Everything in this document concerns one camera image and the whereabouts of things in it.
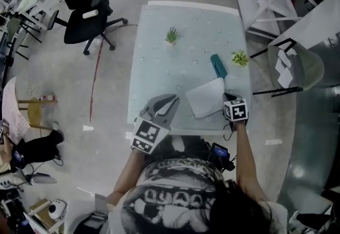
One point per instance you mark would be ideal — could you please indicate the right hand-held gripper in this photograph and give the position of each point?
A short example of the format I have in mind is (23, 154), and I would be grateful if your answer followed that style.
(236, 111)

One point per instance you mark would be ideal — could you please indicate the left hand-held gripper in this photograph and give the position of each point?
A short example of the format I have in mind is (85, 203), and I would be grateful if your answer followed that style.
(148, 133)

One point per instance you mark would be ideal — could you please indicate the white paper sheet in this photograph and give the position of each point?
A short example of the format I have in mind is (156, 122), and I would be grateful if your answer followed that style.
(204, 97)

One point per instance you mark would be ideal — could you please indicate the teal stapler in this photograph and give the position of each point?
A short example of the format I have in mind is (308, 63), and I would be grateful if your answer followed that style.
(219, 65)

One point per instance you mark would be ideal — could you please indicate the person's left forearm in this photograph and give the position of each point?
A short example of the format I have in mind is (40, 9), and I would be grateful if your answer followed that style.
(128, 174)

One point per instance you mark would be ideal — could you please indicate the person's right forearm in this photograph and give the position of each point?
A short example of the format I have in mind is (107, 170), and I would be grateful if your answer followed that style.
(245, 158)

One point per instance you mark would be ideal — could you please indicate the white table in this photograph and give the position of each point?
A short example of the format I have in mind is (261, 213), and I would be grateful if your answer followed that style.
(186, 130)

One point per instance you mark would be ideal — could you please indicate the yellow-green leafy potted plant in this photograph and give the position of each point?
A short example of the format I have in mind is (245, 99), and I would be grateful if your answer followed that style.
(239, 58)

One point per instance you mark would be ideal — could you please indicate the pale blue dotted tablecloth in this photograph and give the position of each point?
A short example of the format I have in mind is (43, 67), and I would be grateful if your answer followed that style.
(172, 68)

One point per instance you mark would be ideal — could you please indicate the person's black trousers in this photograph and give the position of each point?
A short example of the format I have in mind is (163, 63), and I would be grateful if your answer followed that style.
(186, 145)

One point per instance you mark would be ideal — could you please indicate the black device with blue screen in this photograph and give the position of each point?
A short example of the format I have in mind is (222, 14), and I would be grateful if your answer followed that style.
(220, 151)

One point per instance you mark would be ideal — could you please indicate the white papers on chair seat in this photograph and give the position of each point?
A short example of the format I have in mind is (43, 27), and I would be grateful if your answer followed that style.
(284, 71)

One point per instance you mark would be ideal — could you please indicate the spiky green potted plant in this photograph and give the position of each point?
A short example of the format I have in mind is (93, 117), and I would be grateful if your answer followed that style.
(172, 36)

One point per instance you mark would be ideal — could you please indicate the grey-green shell chair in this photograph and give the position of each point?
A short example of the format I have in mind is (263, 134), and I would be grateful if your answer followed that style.
(308, 68)

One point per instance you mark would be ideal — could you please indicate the person's black white patterned shirt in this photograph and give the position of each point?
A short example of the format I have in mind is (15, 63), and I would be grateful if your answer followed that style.
(172, 201)

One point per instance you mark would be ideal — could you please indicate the white red power strip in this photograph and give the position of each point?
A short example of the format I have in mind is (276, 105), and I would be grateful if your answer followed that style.
(49, 98)

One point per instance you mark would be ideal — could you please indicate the black mesh office chair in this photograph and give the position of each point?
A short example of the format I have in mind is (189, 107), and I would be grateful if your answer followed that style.
(85, 23)

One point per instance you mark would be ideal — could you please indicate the white roll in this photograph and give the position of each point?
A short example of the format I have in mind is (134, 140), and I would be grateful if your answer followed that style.
(90, 14)

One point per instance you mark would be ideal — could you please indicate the round wooden stool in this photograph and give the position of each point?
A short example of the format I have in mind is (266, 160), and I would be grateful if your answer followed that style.
(34, 112)

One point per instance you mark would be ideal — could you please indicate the grey oval chair base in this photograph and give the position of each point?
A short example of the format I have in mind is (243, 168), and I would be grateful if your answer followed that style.
(42, 178)

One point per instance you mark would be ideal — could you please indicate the white round helmet device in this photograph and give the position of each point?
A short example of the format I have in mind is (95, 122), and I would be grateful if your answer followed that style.
(57, 210)

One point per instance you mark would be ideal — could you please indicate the pink patterned cloth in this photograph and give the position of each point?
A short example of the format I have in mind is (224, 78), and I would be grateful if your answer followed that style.
(13, 111)

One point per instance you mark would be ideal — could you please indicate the grey chair with black legs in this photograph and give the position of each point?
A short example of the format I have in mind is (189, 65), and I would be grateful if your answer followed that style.
(14, 31)

